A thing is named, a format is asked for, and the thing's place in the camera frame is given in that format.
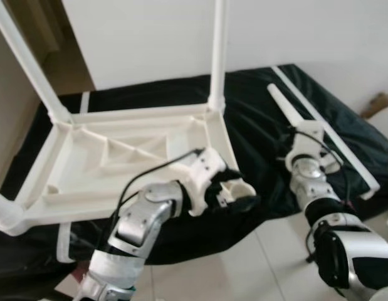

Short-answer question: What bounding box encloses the white plastic children table top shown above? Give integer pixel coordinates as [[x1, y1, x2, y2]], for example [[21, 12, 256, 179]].
[[0, 105, 258, 238]]

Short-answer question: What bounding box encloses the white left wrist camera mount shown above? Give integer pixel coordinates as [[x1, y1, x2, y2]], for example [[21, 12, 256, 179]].
[[178, 149, 227, 218]]

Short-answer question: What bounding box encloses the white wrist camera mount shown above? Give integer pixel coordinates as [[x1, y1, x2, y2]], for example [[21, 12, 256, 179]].
[[178, 149, 227, 218], [286, 124, 326, 166]]

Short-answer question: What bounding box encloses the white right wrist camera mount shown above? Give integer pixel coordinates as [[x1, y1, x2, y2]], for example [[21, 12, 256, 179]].
[[286, 124, 326, 166]]

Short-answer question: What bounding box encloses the brown wooden door frame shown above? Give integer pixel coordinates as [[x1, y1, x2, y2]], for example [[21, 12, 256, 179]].
[[9, 0, 94, 88]]

